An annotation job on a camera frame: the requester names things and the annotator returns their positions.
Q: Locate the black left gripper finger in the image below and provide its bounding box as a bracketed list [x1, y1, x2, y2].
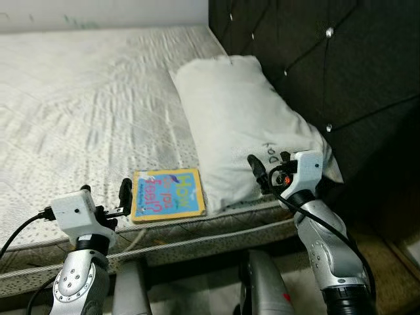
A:
[118, 177, 134, 215]

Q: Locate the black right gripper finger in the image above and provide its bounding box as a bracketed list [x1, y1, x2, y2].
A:
[247, 154, 271, 195]

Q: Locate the blue children's board book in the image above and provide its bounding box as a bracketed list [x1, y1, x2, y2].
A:
[130, 168, 207, 224]

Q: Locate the white pillow with lettering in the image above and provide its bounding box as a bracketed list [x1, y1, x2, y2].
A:
[171, 54, 343, 214]

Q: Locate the grey left robot leg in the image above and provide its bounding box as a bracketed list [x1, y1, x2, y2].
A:
[113, 259, 153, 315]

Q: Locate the white quilted mattress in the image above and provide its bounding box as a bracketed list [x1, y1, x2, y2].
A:
[0, 26, 309, 296]

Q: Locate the brown rug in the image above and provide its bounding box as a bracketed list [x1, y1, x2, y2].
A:
[341, 226, 420, 315]

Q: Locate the dark tufted headboard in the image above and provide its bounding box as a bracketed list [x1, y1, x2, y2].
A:
[209, 0, 420, 243]

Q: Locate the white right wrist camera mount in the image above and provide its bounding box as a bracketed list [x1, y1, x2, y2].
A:
[285, 151, 326, 198]

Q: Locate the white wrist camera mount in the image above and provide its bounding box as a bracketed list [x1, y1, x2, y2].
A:
[285, 151, 326, 198]
[51, 186, 119, 247]

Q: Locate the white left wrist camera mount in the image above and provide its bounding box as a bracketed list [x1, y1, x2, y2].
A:
[51, 186, 119, 247]

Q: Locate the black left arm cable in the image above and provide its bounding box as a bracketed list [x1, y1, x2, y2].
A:
[0, 209, 56, 315]

